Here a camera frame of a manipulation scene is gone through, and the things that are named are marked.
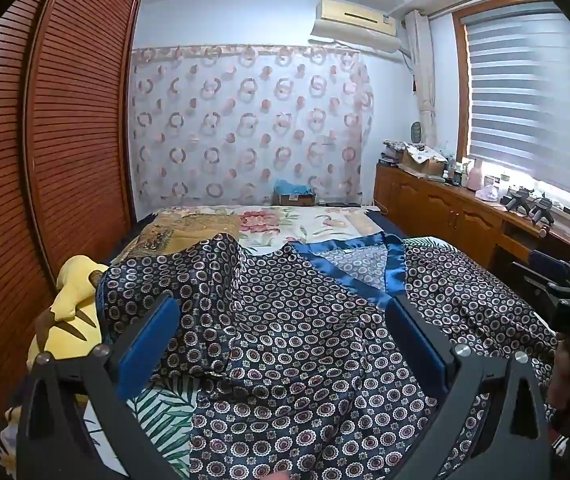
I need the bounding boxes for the brown louvered wooden wardrobe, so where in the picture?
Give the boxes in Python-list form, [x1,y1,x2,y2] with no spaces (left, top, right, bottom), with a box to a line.
[0,0,143,441]

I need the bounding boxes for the person's right hand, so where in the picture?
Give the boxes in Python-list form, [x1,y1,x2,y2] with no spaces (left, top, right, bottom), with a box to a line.
[548,340,570,436]

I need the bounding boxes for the wooden window frame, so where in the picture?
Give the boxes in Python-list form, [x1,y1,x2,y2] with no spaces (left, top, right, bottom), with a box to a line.
[451,0,570,241]

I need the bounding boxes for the cream floral blanket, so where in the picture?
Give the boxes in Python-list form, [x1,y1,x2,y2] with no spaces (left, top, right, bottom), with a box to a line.
[115,205,406,261]

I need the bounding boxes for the cream wall air conditioner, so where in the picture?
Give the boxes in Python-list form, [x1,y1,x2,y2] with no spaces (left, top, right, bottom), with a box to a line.
[310,0,401,53]

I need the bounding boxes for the white green leaf-print sheet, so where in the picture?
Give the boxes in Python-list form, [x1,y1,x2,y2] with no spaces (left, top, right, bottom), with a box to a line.
[82,236,466,480]

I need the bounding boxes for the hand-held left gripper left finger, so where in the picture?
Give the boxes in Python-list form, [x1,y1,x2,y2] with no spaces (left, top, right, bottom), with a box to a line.
[17,294,182,480]

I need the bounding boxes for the small brown box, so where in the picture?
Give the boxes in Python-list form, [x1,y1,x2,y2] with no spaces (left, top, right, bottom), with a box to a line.
[275,192,316,207]

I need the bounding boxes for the pile of patterned cloths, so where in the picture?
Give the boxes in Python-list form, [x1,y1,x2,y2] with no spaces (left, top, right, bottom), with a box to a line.
[382,139,406,163]

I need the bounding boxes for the white tied window curtain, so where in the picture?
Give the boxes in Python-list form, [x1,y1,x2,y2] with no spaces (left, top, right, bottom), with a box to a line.
[405,10,438,151]

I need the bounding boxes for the white striped window blind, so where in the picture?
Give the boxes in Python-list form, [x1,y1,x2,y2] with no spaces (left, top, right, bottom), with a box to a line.
[465,2,570,233]

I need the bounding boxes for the yellow plush toy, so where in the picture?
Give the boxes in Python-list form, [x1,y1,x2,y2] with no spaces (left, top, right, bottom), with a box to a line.
[5,255,116,426]

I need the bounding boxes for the wooden sideboard cabinet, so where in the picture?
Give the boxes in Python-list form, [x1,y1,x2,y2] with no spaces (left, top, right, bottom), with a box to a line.
[374,160,570,311]

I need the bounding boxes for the navy blue bedding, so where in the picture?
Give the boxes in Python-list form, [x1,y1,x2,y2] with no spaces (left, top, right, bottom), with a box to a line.
[365,210,416,241]

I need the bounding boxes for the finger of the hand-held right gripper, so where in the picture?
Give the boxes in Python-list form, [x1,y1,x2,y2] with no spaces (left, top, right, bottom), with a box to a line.
[512,261,570,306]
[529,249,570,291]

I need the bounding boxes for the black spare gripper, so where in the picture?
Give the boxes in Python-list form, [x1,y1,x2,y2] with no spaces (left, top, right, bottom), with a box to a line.
[502,187,531,211]
[530,195,556,223]

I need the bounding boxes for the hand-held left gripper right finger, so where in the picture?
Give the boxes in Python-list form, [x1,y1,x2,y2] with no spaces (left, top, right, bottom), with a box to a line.
[387,296,548,480]

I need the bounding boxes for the pink container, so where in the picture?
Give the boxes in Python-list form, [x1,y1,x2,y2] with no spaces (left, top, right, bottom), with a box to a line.
[468,157,501,202]

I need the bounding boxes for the navy circle-print satin robe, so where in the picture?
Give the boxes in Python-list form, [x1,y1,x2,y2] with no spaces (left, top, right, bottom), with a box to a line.
[97,232,561,480]

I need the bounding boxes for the crumpled blue cloth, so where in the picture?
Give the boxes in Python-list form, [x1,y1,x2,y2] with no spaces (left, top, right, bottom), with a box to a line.
[274,179,313,196]

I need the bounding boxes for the pink ring-print sheer curtain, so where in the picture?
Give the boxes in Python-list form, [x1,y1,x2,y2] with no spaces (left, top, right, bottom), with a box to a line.
[130,45,376,208]

